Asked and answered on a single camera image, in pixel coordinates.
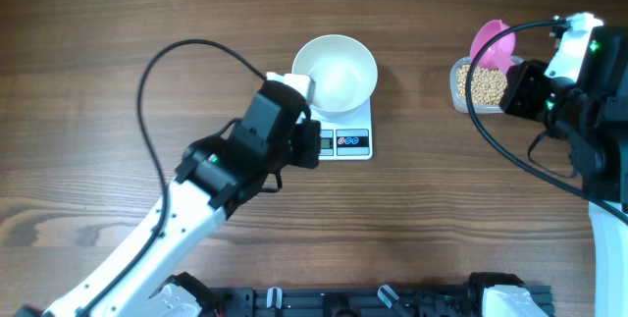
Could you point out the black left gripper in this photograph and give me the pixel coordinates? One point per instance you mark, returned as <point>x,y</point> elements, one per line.
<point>312,141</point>

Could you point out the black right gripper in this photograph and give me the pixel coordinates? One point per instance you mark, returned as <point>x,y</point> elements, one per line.
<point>522,79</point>

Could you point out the pink plastic scoop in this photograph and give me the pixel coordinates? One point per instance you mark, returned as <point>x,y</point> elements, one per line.
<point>498,55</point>

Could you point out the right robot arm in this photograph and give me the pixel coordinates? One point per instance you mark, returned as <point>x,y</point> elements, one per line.
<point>581,97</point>

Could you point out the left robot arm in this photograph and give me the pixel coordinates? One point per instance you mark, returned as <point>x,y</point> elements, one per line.
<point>216,175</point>

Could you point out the white digital kitchen scale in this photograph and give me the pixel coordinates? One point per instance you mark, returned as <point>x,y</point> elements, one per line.
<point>346,136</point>

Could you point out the white bowl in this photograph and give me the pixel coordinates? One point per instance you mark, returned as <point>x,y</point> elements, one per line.
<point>344,71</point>

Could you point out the soybeans in container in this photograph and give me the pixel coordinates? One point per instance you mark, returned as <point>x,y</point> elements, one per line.
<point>487,87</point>

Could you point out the clear plastic container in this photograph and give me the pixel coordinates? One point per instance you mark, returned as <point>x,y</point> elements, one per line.
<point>458,103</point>

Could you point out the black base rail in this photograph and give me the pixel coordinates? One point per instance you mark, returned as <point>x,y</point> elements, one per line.
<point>465,299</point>

